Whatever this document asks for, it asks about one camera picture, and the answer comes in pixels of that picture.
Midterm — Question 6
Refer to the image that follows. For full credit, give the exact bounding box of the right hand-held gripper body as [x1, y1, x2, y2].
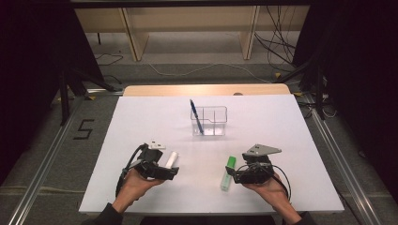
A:
[234, 143, 283, 185]

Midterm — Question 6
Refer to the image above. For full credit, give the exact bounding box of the black cable bundle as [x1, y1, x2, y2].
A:
[253, 5, 299, 67]

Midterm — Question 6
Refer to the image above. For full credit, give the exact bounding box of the green highlighter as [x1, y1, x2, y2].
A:
[220, 156, 237, 192]

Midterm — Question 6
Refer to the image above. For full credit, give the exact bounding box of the thin black floor cable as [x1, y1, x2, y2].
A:
[94, 52, 125, 68]

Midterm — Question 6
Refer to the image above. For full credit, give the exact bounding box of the white table cover board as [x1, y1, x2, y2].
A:
[78, 94, 345, 216]

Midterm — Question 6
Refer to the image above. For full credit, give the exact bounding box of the aluminium floor rail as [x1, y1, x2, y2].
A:
[308, 102, 381, 225]
[8, 88, 125, 225]

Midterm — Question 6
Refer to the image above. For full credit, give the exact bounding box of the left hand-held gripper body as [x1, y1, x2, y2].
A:
[134, 141, 172, 181]

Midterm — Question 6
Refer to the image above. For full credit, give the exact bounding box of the black tripod stand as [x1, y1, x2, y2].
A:
[58, 67, 120, 126]

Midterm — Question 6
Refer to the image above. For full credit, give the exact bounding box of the black metal stand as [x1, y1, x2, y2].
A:
[275, 59, 327, 121]

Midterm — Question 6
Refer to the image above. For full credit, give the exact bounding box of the dark curtain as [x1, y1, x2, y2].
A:
[0, 0, 104, 186]
[294, 0, 398, 201]

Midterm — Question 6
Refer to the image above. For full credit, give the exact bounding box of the person's right hand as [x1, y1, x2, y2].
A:
[243, 172, 294, 217]

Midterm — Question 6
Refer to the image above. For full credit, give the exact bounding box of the white marker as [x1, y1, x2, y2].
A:
[164, 151, 179, 170]

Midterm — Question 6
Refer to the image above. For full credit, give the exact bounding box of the person's left hand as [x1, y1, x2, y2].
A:
[112, 168, 165, 214]

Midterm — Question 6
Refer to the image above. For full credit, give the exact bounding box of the blue pen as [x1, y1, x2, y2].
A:
[189, 98, 205, 136]

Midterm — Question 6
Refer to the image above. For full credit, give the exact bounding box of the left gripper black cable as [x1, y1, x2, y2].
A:
[115, 142, 148, 198]

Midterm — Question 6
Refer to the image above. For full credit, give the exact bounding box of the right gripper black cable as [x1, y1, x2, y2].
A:
[268, 163, 293, 202]

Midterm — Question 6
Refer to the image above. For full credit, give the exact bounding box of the light wooden desk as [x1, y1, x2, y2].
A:
[74, 5, 311, 63]

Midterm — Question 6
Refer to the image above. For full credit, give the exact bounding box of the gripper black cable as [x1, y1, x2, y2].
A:
[115, 142, 148, 198]
[268, 163, 293, 202]

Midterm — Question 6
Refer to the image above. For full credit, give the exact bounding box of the clear plastic pen holder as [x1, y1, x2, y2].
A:
[190, 105, 228, 137]

